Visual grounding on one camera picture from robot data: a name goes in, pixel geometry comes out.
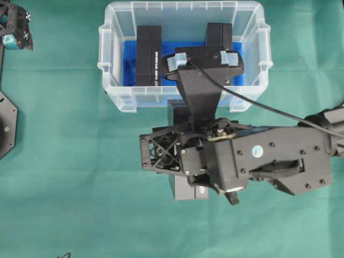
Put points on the clear plastic storage case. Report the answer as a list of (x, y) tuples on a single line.
[(181, 21)]

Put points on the blue liner in case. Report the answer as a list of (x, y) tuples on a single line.
[(168, 47)]

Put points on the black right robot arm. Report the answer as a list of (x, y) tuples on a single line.
[(330, 119)]

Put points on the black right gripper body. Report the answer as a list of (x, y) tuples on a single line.
[(225, 156)]

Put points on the black realsense box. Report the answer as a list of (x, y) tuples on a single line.
[(148, 57), (185, 190), (219, 34)]

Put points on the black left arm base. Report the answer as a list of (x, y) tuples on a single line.
[(8, 125)]

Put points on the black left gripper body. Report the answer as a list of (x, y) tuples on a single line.
[(15, 31)]

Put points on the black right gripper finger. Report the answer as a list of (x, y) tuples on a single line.
[(158, 150)]

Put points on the green table cloth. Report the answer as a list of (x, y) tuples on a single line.
[(73, 182)]

